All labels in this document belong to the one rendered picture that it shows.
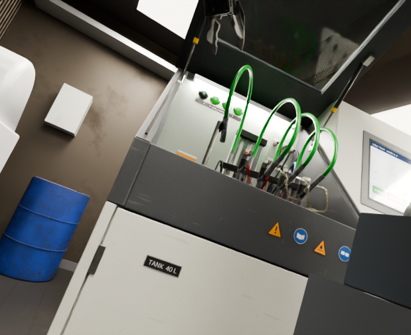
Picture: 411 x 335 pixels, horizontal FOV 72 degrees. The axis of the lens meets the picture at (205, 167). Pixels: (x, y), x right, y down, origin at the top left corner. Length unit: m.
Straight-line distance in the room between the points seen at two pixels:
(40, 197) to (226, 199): 2.05
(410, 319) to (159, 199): 0.49
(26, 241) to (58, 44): 2.01
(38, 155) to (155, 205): 2.65
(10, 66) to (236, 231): 1.65
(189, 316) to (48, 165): 2.70
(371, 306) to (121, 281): 0.48
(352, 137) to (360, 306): 1.03
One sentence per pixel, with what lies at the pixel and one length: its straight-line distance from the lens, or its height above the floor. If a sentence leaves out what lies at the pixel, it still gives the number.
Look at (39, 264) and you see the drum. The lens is 2.65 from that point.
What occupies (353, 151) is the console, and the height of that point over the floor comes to 1.32.
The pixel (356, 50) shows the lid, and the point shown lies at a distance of 1.36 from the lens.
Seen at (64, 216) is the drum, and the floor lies 0.53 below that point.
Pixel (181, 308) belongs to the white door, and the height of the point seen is 0.63.
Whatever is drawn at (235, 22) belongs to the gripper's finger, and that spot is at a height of 1.34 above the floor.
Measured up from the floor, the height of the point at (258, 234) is 0.84.
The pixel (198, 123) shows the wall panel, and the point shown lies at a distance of 1.28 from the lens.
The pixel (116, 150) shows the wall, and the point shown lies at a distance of 3.24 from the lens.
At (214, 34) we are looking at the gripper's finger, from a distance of 0.89.
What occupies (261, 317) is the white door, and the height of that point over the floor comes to 0.66.
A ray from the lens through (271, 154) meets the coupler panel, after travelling 1.36.
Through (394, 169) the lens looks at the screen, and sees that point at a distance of 1.44.
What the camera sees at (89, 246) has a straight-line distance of 0.67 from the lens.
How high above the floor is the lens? 0.80
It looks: 12 degrees up
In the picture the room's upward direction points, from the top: 21 degrees clockwise
